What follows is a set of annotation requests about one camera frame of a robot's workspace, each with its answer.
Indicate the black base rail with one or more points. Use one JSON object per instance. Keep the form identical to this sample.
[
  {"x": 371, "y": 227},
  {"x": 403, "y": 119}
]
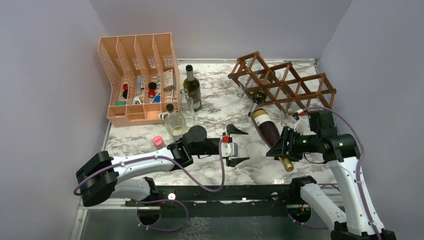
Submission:
[{"x": 275, "y": 200}]

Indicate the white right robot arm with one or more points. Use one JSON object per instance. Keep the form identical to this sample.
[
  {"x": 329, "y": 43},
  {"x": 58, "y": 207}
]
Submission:
[{"x": 343, "y": 153}]

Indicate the brown wooden wine rack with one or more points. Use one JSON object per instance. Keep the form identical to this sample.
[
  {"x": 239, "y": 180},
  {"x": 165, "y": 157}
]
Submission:
[{"x": 283, "y": 85}]

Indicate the white box in organizer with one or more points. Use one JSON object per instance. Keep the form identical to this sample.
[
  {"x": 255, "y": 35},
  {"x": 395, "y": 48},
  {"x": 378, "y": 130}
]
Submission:
[{"x": 168, "y": 81}]

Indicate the clear bottle with white label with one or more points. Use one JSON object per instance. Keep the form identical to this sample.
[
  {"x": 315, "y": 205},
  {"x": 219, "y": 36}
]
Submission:
[{"x": 175, "y": 123}]

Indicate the clear glass bottle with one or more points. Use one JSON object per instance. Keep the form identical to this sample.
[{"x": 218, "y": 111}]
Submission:
[{"x": 187, "y": 107}]

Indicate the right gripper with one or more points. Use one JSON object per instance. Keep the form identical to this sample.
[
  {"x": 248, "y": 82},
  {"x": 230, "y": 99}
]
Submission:
[{"x": 282, "y": 148}]

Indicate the orange plastic desk organizer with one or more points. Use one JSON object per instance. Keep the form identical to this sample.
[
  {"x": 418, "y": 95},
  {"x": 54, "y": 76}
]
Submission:
[{"x": 137, "y": 60}]

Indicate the dark green wine bottle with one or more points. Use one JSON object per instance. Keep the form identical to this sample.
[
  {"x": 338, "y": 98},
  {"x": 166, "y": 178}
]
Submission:
[{"x": 192, "y": 84}]

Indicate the pink bottle cap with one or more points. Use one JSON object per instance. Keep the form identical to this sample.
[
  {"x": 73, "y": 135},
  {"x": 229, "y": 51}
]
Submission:
[{"x": 158, "y": 142}]

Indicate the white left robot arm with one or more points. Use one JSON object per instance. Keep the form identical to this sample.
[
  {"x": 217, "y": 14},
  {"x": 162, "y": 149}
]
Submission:
[{"x": 104, "y": 176}]

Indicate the dark red gold-foil bottle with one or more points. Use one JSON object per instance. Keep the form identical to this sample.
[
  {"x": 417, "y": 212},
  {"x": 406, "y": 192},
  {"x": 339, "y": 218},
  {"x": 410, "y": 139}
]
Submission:
[{"x": 265, "y": 127}]

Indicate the red black small item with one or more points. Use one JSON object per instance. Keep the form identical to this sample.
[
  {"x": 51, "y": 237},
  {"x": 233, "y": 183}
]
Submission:
[{"x": 125, "y": 91}]

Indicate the red black cap item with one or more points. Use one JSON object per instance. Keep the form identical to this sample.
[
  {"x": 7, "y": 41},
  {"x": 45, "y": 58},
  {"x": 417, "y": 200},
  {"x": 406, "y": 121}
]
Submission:
[{"x": 152, "y": 86}]

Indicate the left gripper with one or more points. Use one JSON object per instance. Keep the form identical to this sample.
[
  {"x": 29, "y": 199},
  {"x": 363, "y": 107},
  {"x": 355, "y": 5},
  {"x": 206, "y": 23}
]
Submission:
[{"x": 233, "y": 162}]

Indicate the green bottle silver cap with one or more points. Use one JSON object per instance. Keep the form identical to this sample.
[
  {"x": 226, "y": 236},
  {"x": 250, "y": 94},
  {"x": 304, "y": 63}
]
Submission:
[{"x": 258, "y": 98}]

